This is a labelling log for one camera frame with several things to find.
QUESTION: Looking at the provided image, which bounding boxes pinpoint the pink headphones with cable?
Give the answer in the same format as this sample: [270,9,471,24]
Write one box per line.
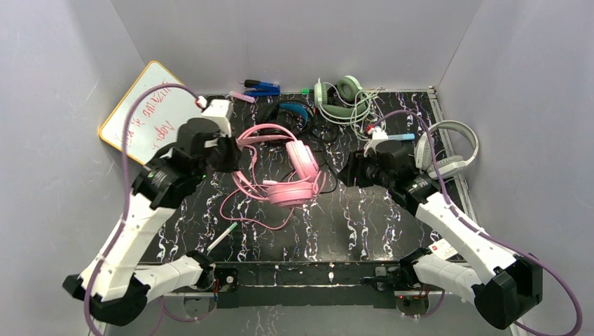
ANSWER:
[219,122,328,231]

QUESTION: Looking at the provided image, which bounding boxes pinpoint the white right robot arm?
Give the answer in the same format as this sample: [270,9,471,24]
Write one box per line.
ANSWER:
[338,127,543,330]

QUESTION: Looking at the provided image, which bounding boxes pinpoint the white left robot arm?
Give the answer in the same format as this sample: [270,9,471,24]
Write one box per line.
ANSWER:
[62,99,240,326]

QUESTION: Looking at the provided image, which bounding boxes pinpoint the light blue marker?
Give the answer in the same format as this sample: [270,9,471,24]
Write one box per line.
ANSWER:
[387,134,415,141]

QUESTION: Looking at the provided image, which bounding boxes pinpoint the yellow framed whiteboard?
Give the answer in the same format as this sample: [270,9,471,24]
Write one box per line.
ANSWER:
[99,61,201,165]

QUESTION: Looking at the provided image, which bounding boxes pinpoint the pink marker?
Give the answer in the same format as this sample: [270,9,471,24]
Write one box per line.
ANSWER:
[228,90,256,104]

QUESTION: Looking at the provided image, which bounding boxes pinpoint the white green marker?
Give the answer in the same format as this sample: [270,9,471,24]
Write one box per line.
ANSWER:
[206,222,237,254]

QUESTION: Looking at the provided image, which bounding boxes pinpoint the blue black marker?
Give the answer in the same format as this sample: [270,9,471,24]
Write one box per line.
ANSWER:
[243,79,281,97]

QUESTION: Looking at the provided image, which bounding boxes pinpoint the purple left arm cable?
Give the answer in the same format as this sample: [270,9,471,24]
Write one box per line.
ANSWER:
[83,83,207,336]

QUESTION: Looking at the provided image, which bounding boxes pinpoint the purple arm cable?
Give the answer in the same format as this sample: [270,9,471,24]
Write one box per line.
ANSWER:
[366,109,583,336]
[83,83,207,336]

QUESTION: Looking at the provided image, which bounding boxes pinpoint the white headphones with cable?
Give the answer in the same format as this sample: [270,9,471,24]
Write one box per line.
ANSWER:
[414,120,479,180]

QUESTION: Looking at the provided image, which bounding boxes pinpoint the green headphones with cable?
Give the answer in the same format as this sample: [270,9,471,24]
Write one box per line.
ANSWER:
[313,75,385,145]

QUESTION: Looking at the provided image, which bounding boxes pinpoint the black blue headphones with cable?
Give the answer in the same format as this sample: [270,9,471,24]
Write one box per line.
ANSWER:
[254,99,339,195]

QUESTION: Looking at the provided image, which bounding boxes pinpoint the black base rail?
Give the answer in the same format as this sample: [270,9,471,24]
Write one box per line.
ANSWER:
[99,259,511,312]

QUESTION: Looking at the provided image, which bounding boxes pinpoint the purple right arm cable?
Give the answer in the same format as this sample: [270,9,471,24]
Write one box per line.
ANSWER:
[366,109,583,336]

